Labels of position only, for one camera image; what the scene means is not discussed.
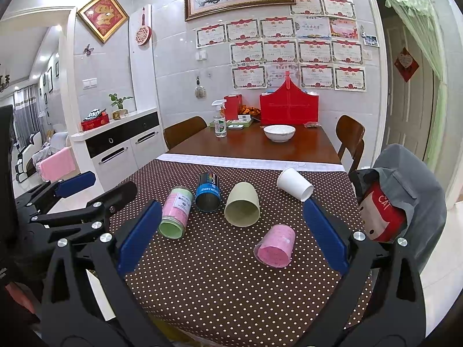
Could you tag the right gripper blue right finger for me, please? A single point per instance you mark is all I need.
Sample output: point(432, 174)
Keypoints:
point(330, 233)

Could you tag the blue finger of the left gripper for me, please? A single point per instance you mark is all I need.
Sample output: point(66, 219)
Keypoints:
point(116, 199)
point(67, 188)

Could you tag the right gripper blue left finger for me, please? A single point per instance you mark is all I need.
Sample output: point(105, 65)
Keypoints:
point(134, 237)

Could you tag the pink plastic cup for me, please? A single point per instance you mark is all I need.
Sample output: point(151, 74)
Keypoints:
point(276, 247)

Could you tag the white paper cup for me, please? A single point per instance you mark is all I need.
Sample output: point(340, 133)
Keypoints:
point(295, 184)

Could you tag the beige green cup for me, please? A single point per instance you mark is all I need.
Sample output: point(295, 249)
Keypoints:
point(243, 207)

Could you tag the pink towel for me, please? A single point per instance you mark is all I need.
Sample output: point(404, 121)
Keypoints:
point(58, 165)

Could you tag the pink green lidded jar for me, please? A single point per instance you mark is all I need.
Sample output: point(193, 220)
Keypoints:
point(175, 213)

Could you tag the red CAT bag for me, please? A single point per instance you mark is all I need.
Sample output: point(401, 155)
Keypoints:
point(382, 221)

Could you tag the white black sideboard cabinet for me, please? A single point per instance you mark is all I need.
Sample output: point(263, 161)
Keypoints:
point(115, 151)

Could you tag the blue black can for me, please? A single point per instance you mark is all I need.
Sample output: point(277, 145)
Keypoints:
point(208, 194)

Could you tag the red box on sideboard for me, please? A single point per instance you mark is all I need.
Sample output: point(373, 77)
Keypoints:
point(95, 119)

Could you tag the small potted plant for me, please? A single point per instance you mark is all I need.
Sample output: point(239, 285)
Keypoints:
point(118, 103)

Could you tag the left wooden chair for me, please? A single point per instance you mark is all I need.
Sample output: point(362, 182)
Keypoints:
point(181, 131)

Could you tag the wooden chair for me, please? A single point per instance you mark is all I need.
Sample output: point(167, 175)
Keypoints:
point(181, 131)
point(350, 133)

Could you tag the brown polka dot tablecloth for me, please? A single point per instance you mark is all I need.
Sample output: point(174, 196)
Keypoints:
point(208, 283)

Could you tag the grey jacket on chair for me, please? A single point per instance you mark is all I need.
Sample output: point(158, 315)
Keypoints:
point(408, 184)

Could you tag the right wooden chair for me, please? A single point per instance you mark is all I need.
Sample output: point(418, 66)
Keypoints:
point(350, 133)

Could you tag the clear spray bottle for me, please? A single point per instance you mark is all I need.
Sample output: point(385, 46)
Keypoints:
point(220, 122)

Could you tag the white ceramic bowl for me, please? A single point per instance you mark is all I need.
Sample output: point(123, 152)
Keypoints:
point(279, 133)

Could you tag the green flat box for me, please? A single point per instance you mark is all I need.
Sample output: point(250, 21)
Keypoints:
point(239, 124)

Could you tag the small red box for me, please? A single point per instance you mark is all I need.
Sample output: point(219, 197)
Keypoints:
point(233, 105)

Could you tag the red gift bag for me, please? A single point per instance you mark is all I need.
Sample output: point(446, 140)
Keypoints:
point(289, 105)

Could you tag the red diamond framed picture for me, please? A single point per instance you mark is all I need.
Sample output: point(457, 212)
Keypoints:
point(103, 18)

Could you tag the red door decoration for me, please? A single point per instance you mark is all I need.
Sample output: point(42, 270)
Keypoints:
point(406, 64)

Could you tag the green curtain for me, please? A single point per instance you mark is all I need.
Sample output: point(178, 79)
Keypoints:
point(416, 110)

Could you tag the round red wall ornament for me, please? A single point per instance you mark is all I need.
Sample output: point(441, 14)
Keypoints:
point(143, 33)

